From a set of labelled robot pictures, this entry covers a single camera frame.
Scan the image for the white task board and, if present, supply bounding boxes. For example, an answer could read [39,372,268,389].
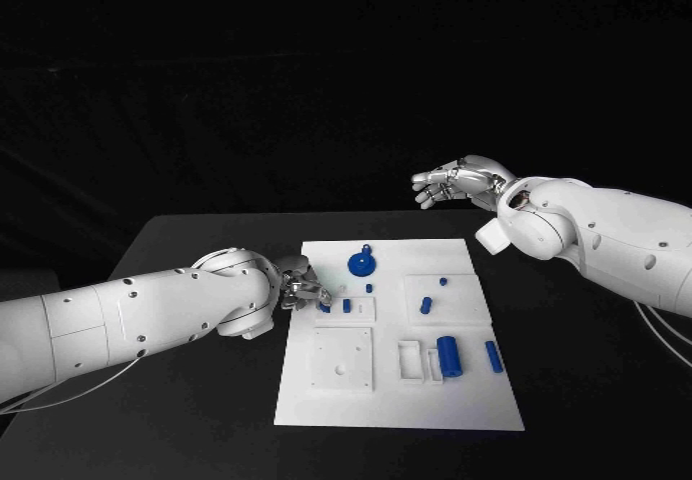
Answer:
[272,238,527,432]

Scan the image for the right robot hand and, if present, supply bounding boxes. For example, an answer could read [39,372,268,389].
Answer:
[409,154,519,211]

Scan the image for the blue gear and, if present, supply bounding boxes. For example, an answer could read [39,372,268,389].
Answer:
[346,243,379,278]

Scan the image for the long thin blue cylinder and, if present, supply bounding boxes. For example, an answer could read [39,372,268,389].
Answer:
[483,340,504,374]

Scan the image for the white cable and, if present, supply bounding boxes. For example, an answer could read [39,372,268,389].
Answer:
[631,300,692,368]
[643,304,692,347]
[0,378,72,410]
[0,355,142,416]

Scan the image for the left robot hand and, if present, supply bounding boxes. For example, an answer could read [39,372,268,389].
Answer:
[272,254,334,312]

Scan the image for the thick blue cylinder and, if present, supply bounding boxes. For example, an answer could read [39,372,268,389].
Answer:
[435,335,464,379]

